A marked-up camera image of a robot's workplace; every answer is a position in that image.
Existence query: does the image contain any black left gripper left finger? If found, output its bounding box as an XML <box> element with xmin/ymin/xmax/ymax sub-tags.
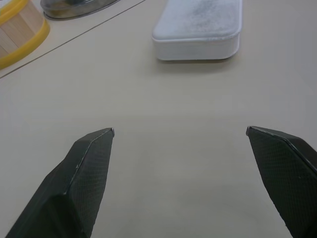
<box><xmin>4</xmin><ymin>127</ymin><xmax>115</xmax><ymax>238</ymax></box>

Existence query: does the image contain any white rectangular box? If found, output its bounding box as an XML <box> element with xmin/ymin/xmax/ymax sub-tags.
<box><xmin>151</xmin><ymin>0</ymin><xmax>243</xmax><ymax>61</ymax></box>

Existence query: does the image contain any wooden tub with yellow bands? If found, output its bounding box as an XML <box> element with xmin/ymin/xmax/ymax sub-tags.
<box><xmin>0</xmin><ymin>0</ymin><xmax>51</xmax><ymax>70</ymax></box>

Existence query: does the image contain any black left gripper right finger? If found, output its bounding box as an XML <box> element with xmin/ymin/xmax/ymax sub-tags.
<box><xmin>246</xmin><ymin>125</ymin><xmax>317</xmax><ymax>238</ymax></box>

